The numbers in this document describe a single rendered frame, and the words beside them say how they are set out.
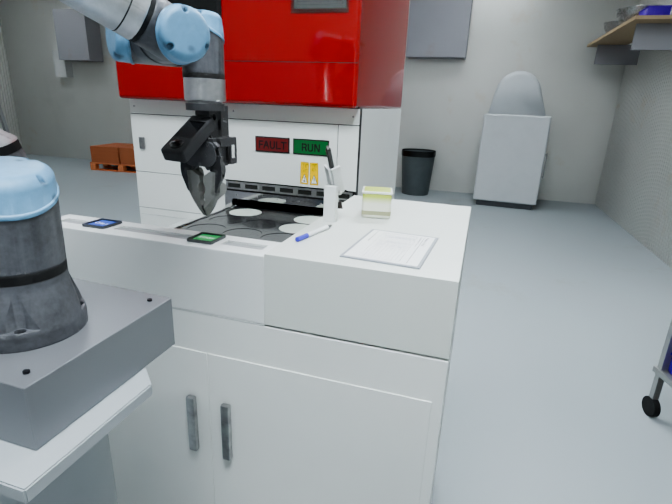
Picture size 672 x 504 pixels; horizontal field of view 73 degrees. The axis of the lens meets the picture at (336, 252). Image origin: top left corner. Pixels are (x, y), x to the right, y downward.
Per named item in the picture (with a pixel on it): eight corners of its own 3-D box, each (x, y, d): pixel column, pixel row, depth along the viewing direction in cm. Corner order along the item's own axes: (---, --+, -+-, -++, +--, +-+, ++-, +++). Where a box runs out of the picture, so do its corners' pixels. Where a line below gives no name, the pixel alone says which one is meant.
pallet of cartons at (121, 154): (177, 169, 812) (176, 146, 800) (147, 175, 737) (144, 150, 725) (122, 164, 844) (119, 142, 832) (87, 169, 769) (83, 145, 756)
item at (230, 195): (228, 216, 157) (227, 189, 154) (351, 231, 145) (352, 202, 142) (225, 217, 155) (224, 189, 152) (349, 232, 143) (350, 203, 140)
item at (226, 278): (77, 269, 112) (69, 213, 107) (284, 305, 97) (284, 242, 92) (43, 282, 103) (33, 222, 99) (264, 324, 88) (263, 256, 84)
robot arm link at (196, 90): (211, 78, 80) (171, 76, 82) (212, 105, 81) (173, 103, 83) (232, 80, 86) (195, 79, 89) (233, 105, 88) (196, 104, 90)
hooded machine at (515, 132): (532, 200, 656) (554, 75, 603) (538, 211, 588) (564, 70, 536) (472, 195, 678) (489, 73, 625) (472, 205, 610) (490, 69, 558)
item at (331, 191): (328, 216, 113) (330, 161, 109) (343, 217, 112) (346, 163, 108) (320, 221, 108) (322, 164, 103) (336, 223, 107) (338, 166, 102)
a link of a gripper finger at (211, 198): (232, 212, 94) (231, 167, 91) (217, 218, 89) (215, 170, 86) (219, 210, 95) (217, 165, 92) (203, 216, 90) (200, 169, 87)
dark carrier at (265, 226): (237, 207, 149) (237, 205, 149) (337, 219, 140) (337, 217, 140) (171, 233, 118) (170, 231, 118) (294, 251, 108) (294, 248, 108)
